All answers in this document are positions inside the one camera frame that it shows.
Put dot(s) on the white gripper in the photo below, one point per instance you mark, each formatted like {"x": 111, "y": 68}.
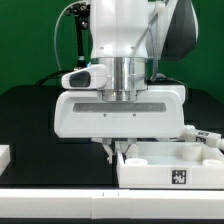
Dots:
{"x": 156, "y": 113}

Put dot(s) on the white square tabletop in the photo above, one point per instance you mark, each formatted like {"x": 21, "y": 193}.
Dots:
{"x": 169, "y": 165}

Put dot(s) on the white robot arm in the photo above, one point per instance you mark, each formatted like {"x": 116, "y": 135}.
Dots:
{"x": 119, "y": 94}

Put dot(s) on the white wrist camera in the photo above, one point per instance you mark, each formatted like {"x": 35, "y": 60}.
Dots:
{"x": 92, "y": 77}

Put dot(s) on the white obstacle fence rail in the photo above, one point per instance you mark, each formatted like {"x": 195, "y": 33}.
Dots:
{"x": 119, "y": 203}

